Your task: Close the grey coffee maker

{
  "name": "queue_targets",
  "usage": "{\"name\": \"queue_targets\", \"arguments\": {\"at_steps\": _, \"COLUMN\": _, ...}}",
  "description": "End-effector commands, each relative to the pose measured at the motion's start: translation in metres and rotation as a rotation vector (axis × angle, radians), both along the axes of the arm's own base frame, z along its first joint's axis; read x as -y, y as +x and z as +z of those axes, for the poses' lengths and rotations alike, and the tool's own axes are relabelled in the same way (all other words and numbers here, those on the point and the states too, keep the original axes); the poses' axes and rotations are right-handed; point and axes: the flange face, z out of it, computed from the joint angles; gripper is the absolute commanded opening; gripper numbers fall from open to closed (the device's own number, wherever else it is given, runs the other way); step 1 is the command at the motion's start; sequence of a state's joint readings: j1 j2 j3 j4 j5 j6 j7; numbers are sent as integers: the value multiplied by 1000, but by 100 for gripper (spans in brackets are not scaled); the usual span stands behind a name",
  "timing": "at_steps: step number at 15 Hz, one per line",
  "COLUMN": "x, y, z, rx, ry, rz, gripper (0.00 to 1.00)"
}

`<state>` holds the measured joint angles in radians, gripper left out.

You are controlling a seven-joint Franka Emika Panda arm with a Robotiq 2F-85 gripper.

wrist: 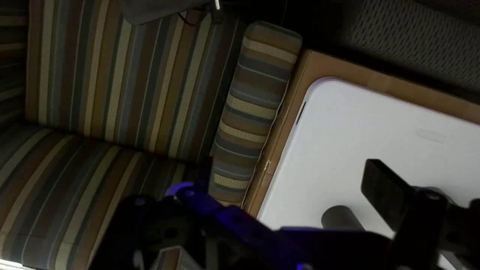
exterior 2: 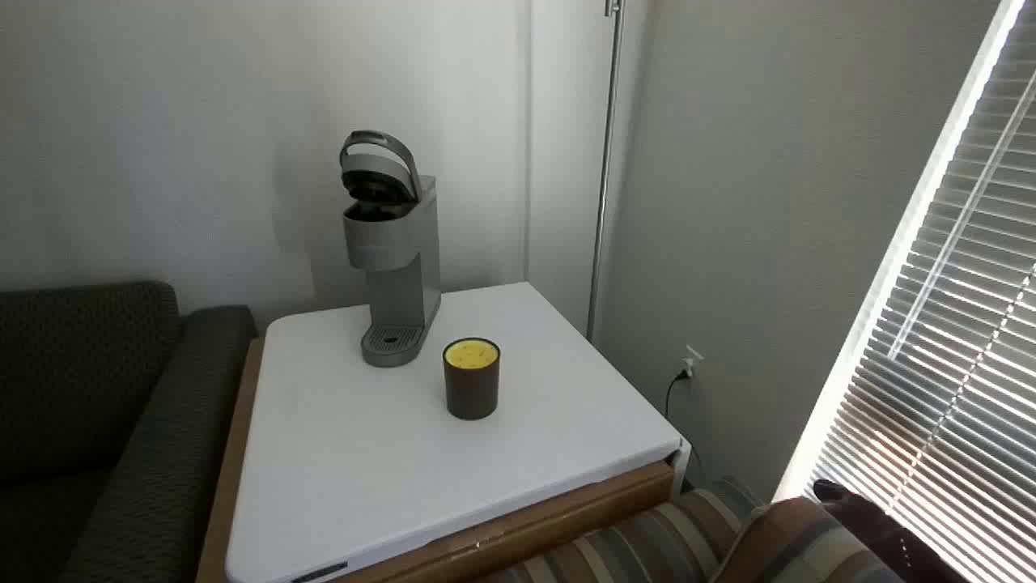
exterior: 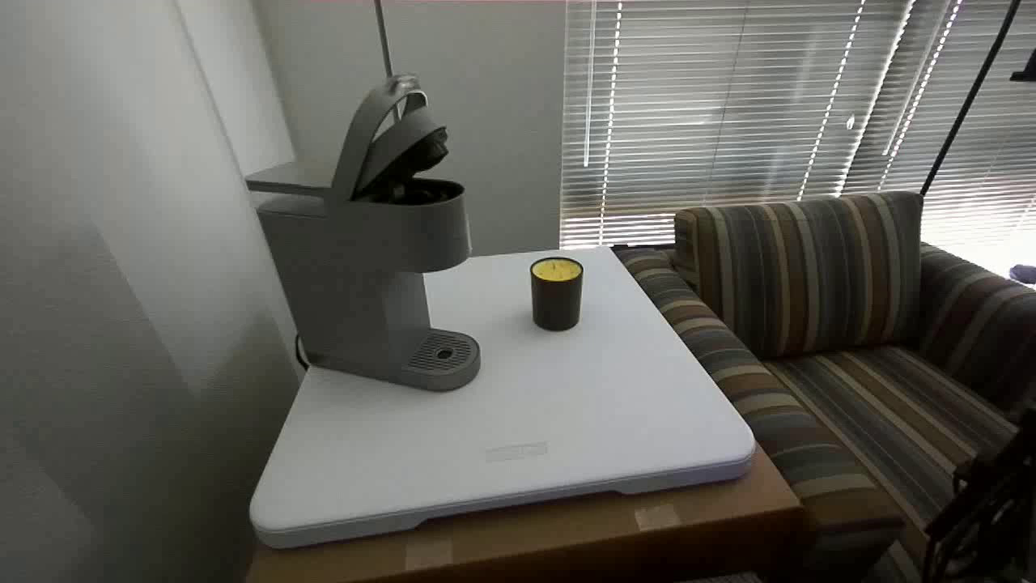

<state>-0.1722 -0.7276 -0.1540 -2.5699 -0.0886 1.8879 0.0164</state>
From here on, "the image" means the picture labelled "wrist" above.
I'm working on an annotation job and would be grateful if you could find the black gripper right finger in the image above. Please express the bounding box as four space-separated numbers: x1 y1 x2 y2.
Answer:
360 157 480 270

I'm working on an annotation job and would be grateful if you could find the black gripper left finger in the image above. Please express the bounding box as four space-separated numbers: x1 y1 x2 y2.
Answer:
88 180 351 270

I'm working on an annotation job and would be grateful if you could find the yellow candle in dark jar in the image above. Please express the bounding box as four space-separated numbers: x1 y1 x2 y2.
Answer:
321 204 363 232

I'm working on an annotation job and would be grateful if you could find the white plastic board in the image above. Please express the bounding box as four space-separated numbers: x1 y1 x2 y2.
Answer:
256 76 480 270

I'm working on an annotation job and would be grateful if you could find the striped fabric sofa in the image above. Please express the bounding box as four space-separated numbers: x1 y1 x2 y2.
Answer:
0 0 304 270

